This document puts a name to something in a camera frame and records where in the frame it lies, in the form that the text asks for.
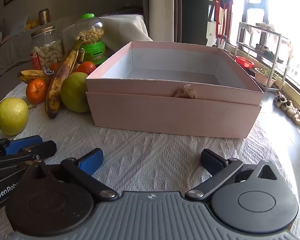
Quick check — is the beige draped cloth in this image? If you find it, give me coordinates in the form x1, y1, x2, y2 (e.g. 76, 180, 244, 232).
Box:
62, 14, 154, 53

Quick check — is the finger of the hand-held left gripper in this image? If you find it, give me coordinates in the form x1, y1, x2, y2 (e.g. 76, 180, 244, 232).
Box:
0, 141, 57, 167
0, 135, 43, 155

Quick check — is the brown curtain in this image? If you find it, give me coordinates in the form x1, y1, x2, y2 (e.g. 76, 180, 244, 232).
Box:
174, 0, 213, 47

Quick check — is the metal shoe rack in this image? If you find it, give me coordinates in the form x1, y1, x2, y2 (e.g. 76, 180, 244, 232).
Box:
236, 22, 294, 92

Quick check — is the red plastic basin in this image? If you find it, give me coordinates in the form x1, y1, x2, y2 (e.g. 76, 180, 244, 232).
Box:
235, 55, 255, 69

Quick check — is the white standing appliance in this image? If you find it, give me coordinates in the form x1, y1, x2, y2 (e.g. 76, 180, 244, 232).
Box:
206, 21, 227, 48

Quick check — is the potted plant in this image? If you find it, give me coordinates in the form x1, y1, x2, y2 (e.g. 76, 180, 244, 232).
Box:
254, 67, 278, 87

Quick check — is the pink cardboard box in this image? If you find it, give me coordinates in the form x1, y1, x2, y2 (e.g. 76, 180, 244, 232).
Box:
86, 41, 264, 139

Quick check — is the yellow pear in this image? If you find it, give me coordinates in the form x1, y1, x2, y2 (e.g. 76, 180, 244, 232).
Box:
0, 97, 30, 136

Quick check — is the white paper sheet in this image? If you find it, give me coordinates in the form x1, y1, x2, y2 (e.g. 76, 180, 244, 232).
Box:
10, 15, 29, 37

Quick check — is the brass tin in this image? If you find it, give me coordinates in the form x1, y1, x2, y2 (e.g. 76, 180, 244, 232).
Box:
38, 9, 51, 26

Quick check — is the large brown spotted banana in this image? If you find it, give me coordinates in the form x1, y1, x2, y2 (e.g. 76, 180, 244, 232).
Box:
44, 34, 85, 119

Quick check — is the grey cloth covered sideboard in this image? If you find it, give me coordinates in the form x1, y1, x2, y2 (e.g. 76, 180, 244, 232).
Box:
0, 15, 75, 77

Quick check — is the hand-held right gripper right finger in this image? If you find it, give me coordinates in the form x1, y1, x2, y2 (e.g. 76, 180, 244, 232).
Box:
185, 149, 284, 202

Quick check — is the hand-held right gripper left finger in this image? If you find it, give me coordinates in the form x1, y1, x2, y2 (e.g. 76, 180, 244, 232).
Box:
22, 148, 118, 202

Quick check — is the green candy dispenser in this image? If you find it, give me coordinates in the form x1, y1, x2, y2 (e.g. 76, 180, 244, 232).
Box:
74, 14, 107, 67

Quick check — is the banana with sticker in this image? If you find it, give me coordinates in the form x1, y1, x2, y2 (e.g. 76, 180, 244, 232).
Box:
17, 69, 55, 85

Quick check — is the leafy orange mandarin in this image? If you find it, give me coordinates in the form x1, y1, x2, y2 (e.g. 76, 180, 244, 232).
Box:
76, 61, 97, 75

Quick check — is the green pear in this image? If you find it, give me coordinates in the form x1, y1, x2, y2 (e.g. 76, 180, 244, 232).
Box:
60, 72, 91, 113

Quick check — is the glass jar of peanuts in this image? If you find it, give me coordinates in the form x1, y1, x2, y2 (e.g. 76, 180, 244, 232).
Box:
30, 26, 65, 71

